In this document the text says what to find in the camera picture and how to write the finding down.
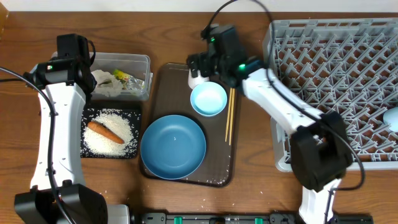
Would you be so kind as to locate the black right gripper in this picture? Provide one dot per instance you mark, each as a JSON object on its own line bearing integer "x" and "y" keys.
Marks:
{"x": 201, "y": 60}

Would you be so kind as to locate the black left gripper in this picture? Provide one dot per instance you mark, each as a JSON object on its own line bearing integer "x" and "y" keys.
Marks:
{"x": 95, "y": 83}

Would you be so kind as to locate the white paper cup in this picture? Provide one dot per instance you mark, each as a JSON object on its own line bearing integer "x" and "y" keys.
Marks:
{"x": 193, "y": 82}

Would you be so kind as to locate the white tissue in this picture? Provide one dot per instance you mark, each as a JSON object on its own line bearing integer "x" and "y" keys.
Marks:
{"x": 107, "y": 84}

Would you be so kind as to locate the foil snack wrapper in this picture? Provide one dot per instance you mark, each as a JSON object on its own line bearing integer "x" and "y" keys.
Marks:
{"x": 128, "y": 81}

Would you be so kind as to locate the orange carrot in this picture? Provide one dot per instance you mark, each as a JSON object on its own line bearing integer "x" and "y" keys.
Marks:
{"x": 104, "y": 131}

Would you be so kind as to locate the white rice pile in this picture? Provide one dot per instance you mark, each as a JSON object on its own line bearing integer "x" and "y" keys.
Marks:
{"x": 100, "y": 145}

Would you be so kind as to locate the dark blue plate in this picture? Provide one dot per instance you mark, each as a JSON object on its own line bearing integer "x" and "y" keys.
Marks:
{"x": 173, "y": 147}

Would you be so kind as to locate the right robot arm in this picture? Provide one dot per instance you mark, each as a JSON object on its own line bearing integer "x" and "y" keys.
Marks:
{"x": 319, "y": 153}

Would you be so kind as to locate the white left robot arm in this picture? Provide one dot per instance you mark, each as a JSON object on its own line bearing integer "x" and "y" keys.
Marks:
{"x": 58, "y": 193}

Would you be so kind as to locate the grey dishwasher rack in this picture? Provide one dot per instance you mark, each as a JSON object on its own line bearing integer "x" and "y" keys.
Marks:
{"x": 343, "y": 65}

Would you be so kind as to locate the clear plastic bin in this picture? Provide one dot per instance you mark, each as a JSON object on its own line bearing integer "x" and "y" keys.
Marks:
{"x": 133, "y": 64}

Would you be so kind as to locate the light blue bowl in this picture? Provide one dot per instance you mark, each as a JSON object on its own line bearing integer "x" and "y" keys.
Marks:
{"x": 208, "y": 99}

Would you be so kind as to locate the brown serving tray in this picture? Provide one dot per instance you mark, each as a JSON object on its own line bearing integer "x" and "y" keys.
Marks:
{"x": 172, "y": 97}

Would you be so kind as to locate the wooden chopstick left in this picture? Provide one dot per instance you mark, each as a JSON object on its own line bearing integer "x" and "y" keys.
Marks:
{"x": 228, "y": 114}

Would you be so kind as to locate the wooden chopstick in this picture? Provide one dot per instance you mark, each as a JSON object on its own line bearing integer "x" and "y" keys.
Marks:
{"x": 232, "y": 95}
{"x": 228, "y": 114}

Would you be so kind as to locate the wooden chopstick right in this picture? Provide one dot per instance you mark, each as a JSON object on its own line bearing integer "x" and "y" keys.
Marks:
{"x": 232, "y": 95}

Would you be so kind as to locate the black tray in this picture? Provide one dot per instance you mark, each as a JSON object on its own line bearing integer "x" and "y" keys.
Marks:
{"x": 130, "y": 111}

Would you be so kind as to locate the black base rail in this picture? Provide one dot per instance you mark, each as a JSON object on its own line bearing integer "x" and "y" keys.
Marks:
{"x": 272, "y": 218}

